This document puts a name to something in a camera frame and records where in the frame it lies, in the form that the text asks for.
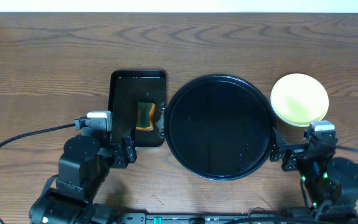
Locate black rectangular tray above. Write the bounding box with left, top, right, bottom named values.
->
left=108, top=70, right=166, bottom=147

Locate black round tray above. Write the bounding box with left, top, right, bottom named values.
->
left=164, top=75, right=276, bottom=180

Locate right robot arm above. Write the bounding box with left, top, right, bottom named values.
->
left=270, top=121, right=358, bottom=223

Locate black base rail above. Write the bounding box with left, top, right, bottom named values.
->
left=116, top=212, right=358, bottom=224

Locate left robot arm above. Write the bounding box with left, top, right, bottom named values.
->
left=29, top=135, right=137, bottom=223

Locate yellow plate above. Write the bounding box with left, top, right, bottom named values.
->
left=270, top=73, right=329, bottom=127

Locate orange green sponge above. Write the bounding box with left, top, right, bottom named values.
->
left=136, top=102, right=156, bottom=131

